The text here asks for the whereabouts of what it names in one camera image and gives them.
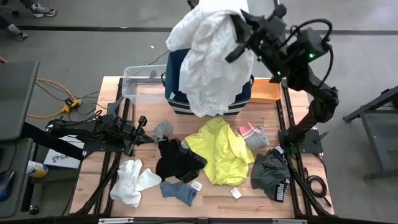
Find black metal stand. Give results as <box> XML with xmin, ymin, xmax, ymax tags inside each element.
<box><xmin>343</xmin><ymin>85</ymin><xmax>398</xmax><ymax>183</ymax></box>

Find grey computer desk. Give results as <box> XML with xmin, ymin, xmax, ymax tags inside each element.
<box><xmin>0</xmin><ymin>138</ymin><xmax>34</xmax><ymax>218</ymax></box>

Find black briefs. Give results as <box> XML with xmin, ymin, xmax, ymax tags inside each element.
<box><xmin>155</xmin><ymin>136</ymin><xmax>208</xmax><ymax>184</ymax></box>

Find dark grey side table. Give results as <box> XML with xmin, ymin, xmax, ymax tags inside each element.
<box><xmin>0</xmin><ymin>60</ymin><xmax>40</xmax><ymax>142</ymax></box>

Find person's shoe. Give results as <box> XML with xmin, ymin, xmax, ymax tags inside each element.
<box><xmin>6</xmin><ymin>23</ymin><xmax>29</xmax><ymax>41</ymax></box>
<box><xmin>29</xmin><ymin>2</ymin><xmax>57</xmax><ymax>18</ymax></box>

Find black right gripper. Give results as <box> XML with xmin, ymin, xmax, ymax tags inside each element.
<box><xmin>225</xmin><ymin>0</ymin><xmax>289</xmax><ymax>63</ymax></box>

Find white yellow spray can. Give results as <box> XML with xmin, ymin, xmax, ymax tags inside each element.
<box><xmin>25</xmin><ymin>160</ymin><xmax>49</xmax><ymax>179</ymax></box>

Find white cloth garment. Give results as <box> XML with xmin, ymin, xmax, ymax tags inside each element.
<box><xmin>109</xmin><ymin>159</ymin><xmax>163</xmax><ymax>208</ymax></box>

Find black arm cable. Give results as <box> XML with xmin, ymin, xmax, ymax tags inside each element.
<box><xmin>290</xmin><ymin>18</ymin><xmax>334</xmax><ymax>90</ymax></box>

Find navy white striped fabric basket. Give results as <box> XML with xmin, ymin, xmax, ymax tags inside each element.
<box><xmin>161</xmin><ymin>48</ymin><xmax>255</xmax><ymax>116</ymax></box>

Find dark grey Puma boxers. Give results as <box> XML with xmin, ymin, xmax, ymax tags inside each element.
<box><xmin>250</xmin><ymin>145</ymin><xmax>292</xmax><ymax>203</ymax></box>

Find yellow t-shirt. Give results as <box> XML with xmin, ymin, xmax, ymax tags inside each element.
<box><xmin>184</xmin><ymin>116</ymin><xmax>256</xmax><ymax>187</ymax></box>

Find black aluminium table frame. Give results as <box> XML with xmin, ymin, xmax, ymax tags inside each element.
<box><xmin>70</xmin><ymin>77</ymin><xmax>335</xmax><ymax>224</ymax></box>

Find clear plastic bin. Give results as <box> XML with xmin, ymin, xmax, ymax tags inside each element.
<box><xmin>121</xmin><ymin>64</ymin><xmax>169</xmax><ymax>106</ymax></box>

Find yellow extension cord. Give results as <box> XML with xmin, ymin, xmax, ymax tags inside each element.
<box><xmin>26</xmin><ymin>77</ymin><xmax>83</xmax><ymax>119</ymax></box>

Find white printed box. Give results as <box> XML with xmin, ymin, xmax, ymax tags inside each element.
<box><xmin>42</xmin><ymin>135</ymin><xmax>85</xmax><ymax>170</ymax></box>

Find orange plastic bin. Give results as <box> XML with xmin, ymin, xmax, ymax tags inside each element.
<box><xmin>248</xmin><ymin>78</ymin><xmax>283</xmax><ymax>105</ymax></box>

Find coiled black cable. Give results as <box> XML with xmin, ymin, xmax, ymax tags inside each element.
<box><xmin>304</xmin><ymin>167</ymin><xmax>333</xmax><ymax>208</ymax></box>

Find pink striped grey sock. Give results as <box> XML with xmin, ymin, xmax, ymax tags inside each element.
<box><xmin>238</xmin><ymin>121</ymin><xmax>271</xmax><ymax>151</ymax></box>

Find black fan cable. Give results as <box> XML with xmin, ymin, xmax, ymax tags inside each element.
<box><xmin>147</xmin><ymin>49</ymin><xmax>171</xmax><ymax>66</ymax></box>

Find white lace garment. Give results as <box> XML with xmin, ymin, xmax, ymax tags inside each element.
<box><xmin>165</xmin><ymin>0</ymin><xmax>255</xmax><ymax>118</ymax></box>

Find blue sock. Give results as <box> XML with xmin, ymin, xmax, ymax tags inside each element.
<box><xmin>159</xmin><ymin>181</ymin><xmax>199</xmax><ymax>207</ymax></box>

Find silver frame bracket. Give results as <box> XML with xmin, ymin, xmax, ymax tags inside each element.
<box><xmin>98</xmin><ymin>217</ymin><xmax>134</xmax><ymax>224</ymax></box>
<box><xmin>272</xmin><ymin>218</ymin><xmax>308</xmax><ymax>224</ymax></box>

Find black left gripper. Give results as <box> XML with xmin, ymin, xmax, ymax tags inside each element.
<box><xmin>116</xmin><ymin>115</ymin><xmax>155</xmax><ymax>157</ymax></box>

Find black floor cable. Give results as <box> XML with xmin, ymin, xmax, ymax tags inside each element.
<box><xmin>34</xmin><ymin>80</ymin><xmax>105</xmax><ymax>123</ymax></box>

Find black diagonal frame brace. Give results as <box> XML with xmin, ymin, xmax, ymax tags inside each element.
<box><xmin>20</xmin><ymin>123</ymin><xmax>85</xmax><ymax>161</ymax></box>

